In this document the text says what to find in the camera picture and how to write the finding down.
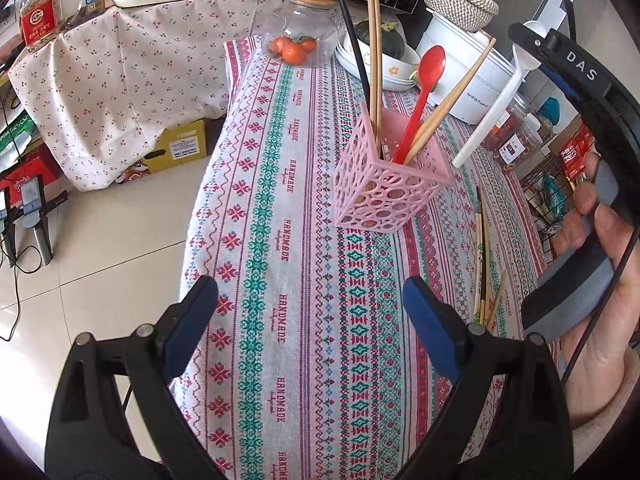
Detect striped patterned tablecloth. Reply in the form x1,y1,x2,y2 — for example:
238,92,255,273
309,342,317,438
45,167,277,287
170,35,551,480

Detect jar of red dried fruit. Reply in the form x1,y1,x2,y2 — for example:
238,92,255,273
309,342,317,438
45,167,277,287
482,105,516,153

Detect black wire rack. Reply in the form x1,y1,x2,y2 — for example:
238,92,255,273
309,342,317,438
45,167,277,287
517,125,601,256

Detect dark green squash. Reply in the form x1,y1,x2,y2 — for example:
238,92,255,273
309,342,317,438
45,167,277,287
352,20,407,61

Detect black chopstick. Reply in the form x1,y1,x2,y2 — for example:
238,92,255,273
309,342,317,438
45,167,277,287
324,0,376,111

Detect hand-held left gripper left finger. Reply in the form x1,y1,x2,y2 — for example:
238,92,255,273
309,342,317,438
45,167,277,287
44,275,221,480

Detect clear glass jar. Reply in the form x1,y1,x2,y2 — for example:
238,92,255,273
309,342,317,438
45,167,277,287
260,2,343,68

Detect plain wooden chopstick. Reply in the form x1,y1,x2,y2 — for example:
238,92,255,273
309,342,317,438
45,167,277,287
412,67,476,163
365,0,377,118
372,0,385,147
402,37,497,165
486,270,509,332

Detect teal snack packet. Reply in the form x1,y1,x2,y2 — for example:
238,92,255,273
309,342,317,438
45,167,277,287
541,97,565,127

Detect green packet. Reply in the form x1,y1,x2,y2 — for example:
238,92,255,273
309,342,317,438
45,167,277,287
0,112,38,158

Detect white plastic spoon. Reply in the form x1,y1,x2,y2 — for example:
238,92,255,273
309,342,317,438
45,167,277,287
452,20,548,168

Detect black floor cable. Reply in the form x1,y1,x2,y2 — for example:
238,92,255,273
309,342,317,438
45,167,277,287
0,260,23,342

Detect white electric cooking pot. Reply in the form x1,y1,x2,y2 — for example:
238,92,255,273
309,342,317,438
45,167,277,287
415,7,518,126

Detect red snack packets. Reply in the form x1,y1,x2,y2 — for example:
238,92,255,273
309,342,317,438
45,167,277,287
559,130,597,191

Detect person's right hand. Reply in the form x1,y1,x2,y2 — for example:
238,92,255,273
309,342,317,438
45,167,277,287
552,152,640,428

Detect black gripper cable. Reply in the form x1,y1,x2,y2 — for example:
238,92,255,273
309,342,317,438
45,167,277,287
562,232,640,396

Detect stack of white bowls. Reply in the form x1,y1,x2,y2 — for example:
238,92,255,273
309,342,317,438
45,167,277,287
336,32,422,92

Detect red box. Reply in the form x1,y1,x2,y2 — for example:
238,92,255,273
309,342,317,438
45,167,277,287
0,152,63,196

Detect red label jar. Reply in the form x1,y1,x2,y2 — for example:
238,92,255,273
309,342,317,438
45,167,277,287
20,0,63,53

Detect jar of dried fruit rings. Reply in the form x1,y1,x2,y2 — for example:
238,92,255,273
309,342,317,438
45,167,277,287
502,92,545,171

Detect yellow cardboard box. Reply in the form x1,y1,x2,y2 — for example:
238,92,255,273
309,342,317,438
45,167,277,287
117,119,208,183

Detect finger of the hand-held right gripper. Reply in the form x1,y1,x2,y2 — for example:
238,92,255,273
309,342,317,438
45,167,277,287
508,21,551,58
539,62,601,131

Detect red plastic spoon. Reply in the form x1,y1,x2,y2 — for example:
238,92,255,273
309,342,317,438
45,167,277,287
392,45,447,165

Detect small cherry print cloth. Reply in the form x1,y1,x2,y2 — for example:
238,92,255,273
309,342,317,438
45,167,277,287
7,0,301,193

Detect printed bamboo chopstick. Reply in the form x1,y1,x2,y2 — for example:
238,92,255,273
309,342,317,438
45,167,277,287
474,186,485,323
479,210,492,325

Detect pink perforated utensil holder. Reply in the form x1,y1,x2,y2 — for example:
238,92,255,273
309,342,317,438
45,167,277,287
332,102,453,233

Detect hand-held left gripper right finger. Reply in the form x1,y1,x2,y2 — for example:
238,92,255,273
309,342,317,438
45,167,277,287
400,275,573,480

